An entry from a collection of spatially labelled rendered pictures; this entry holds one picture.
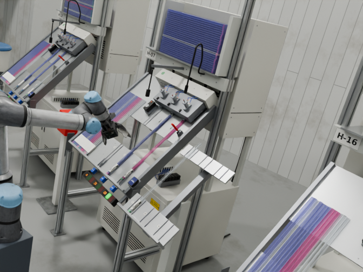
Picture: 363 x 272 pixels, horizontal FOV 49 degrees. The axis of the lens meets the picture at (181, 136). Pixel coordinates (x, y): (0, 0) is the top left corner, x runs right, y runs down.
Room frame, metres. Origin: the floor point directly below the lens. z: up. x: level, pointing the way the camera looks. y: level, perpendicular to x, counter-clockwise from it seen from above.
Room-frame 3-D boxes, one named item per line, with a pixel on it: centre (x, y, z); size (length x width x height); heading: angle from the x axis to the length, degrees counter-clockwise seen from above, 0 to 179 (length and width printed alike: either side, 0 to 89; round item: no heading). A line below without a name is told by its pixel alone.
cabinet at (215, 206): (2.57, 0.00, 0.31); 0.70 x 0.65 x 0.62; 44
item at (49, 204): (2.77, 0.84, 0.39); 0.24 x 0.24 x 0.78; 44
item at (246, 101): (2.81, -0.24, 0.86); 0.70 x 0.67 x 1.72; 44
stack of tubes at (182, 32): (2.45, 0.05, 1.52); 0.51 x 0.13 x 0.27; 44
